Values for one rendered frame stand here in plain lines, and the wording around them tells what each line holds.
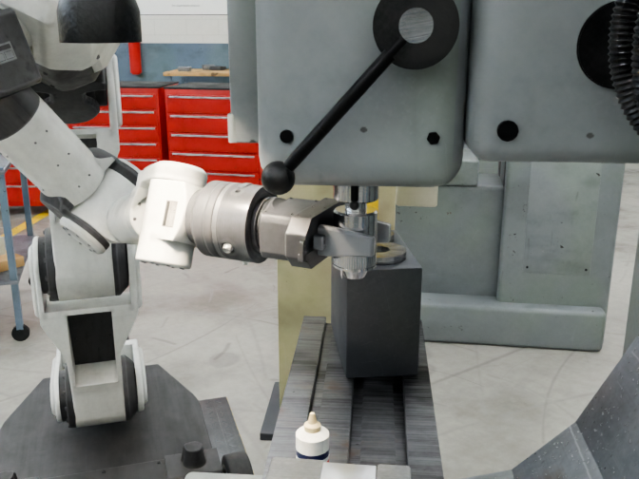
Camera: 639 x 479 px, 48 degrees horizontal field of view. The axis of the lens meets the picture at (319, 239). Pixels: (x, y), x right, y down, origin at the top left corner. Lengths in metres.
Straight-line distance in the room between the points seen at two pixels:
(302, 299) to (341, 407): 1.57
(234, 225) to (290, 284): 1.87
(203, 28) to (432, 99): 9.40
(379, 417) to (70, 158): 0.57
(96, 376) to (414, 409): 0.74
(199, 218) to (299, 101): 0.22
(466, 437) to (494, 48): 2.28
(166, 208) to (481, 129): 0.38
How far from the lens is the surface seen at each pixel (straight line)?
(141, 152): 5.69
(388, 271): 1.13
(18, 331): 3.75
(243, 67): 0.74
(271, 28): 0.65
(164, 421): 1.78
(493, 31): 0.63
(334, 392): 1.16
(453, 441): 2.78
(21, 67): 1.00
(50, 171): 1.05
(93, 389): 1.60
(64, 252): 1.40
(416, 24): 0.61
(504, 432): 2.86
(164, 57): 10.15
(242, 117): 0.74
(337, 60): 0.65
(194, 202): 0.82
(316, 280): 2.63
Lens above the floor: 1.46
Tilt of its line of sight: 17 degrees down
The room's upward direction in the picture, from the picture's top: straight up
